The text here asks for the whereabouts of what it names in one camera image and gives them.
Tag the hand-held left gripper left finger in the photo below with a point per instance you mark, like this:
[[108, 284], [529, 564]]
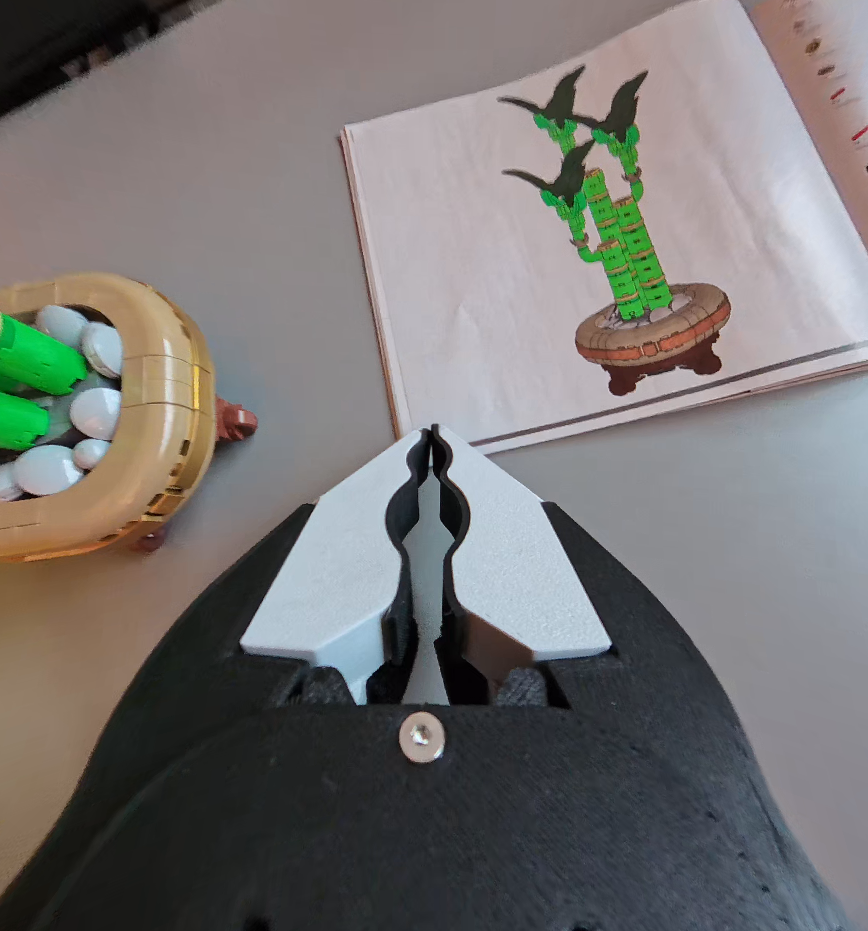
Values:
[[325, 574]]

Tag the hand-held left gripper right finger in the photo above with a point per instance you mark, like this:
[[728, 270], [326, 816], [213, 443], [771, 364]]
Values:
[[528, 574]]

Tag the green lego bamboo plant model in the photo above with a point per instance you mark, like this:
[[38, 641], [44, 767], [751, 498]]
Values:
[[165, 378]]

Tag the white lego instruction booklet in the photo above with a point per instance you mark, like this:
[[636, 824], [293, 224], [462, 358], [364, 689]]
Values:
[[463, 254]]

